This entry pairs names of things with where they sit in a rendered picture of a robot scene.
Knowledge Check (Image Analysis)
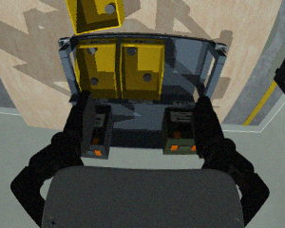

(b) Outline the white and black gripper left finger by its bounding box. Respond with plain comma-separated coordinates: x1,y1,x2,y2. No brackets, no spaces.
10,90,97,228

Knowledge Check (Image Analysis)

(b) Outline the black case with orange latches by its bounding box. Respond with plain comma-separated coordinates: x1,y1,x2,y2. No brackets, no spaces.
82,105,114,160

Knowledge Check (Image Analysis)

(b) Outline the dark grey bin shelf rack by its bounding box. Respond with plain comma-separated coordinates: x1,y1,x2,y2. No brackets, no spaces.
58,33,228,149

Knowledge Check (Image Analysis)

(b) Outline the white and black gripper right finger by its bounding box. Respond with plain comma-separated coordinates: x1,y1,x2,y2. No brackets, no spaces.
190,96,270,228

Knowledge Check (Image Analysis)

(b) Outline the yellow bin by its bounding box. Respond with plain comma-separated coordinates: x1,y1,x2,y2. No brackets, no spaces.
66,0,125,35
120,38,164,100
75,38,121,99

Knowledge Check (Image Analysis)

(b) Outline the dark green case with orange latches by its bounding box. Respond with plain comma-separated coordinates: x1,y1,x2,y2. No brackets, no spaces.
161,108,197,155

